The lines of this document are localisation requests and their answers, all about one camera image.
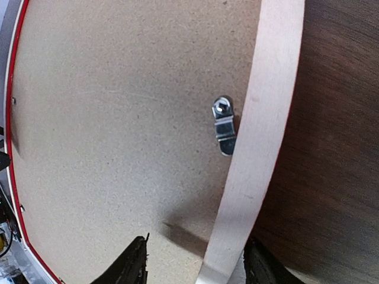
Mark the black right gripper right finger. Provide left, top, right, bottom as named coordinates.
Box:
left=243, top=241, right=304, bottom=284

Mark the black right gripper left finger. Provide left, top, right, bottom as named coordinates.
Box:
left=91, top=234, right=149, bottom=284

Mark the pink wooden picture frame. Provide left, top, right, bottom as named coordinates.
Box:
left=1, top=1, right=305, bottom=283

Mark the brown backing board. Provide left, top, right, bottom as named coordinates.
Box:
left=11, top=1, right=260, bottom=283

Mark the metal turn clip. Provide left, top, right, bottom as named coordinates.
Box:
left=212, top=96, right=237, bottom=156

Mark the aluminium front rail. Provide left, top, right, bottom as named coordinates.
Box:
left=1, top=239, right=54, bottom=284

